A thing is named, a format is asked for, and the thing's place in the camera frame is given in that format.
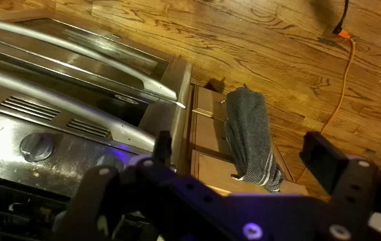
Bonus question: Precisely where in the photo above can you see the grey hanging towel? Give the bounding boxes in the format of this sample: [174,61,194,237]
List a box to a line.
[224,87,283,193]

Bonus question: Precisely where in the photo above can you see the wooden top drawer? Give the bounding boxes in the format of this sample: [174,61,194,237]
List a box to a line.
[188,84,308,198]

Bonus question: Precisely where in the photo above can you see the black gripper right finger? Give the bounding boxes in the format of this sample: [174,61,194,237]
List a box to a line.
[299,131,349,194]

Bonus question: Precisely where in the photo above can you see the orange extension cord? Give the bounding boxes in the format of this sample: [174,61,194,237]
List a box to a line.
[318,28,357,135]

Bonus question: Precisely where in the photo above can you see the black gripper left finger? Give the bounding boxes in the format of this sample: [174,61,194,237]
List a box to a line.
[153,131,172,165]

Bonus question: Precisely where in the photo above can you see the stainless steel gas stove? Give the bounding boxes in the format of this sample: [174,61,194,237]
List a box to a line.
[0,15,192,241]

